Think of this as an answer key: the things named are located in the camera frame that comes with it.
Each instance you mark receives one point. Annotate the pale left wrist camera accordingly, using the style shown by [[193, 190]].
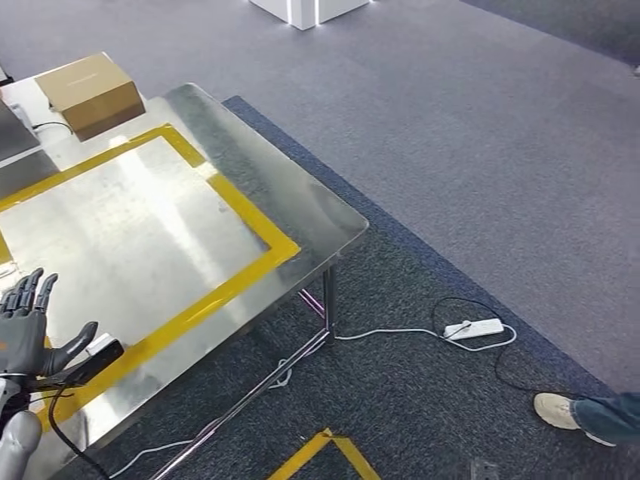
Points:
[[97, 344]]

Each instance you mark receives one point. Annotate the white power strip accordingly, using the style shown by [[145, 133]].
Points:
[[475, 329]]

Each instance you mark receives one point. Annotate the white lit display plinth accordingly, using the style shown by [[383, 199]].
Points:
[[300, 12]]

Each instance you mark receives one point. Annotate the grey laptop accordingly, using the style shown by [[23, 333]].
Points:
[[15, 132]]

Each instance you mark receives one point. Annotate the brown cardboard box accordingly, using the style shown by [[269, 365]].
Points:
[[84, 83]]

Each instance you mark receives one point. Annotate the yellow table tape rectangle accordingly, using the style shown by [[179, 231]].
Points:
[[250, 215], [4, 252]]

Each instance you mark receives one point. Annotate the steel workbench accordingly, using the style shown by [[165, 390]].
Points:
[[280, 192]]

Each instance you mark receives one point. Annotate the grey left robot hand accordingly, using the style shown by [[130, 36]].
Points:
[[23, 338]]

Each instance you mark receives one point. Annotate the black left wrist camera bracket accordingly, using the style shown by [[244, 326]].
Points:
[[100, 361]]

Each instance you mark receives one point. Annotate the person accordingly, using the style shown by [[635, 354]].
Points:
[[605, 417]]

